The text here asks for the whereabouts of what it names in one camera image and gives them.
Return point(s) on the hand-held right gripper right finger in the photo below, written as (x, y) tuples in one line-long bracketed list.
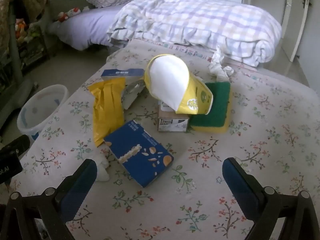
[(240, 182)]

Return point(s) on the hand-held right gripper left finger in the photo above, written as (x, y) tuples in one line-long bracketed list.
[(80, 182)]

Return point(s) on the white tissue wad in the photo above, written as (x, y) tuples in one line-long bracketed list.
[(102, 167)]

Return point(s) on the white plastic bin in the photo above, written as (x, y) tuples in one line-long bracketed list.
[(30, 127)]

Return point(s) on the blue printed carton box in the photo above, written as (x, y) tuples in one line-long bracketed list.
[(150, 165)]

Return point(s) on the yellow plastic bag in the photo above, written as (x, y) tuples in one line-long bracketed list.
[(107, 110)]

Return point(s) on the green and yellow sponge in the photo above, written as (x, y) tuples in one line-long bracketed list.
[(217, 105)]

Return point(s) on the small cardboard box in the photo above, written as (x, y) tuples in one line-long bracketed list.
[(172, 123)]

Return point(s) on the torn white foil packet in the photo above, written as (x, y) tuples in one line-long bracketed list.
[(132, 92)]

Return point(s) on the blue and white box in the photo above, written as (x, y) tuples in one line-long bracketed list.
[(117, 73)]

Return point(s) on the yellow and white paper bowl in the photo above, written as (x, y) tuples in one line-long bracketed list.
[(170, 77)]

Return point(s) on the floral blanket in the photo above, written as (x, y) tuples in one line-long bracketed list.
[(262, 120)]

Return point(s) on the dark storage rack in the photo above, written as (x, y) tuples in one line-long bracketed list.
[(10, 80)]

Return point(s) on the crumpled white tissue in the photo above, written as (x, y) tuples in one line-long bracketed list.
[(220, 67)]

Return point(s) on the lavender pillow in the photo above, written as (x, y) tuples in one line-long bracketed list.
[(85, 27)]

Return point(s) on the red and white plush toy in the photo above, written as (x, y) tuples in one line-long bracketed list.
[(75, 10), (62, 16)]

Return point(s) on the plaid duvet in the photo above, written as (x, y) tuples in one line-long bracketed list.
[(195, 22)]

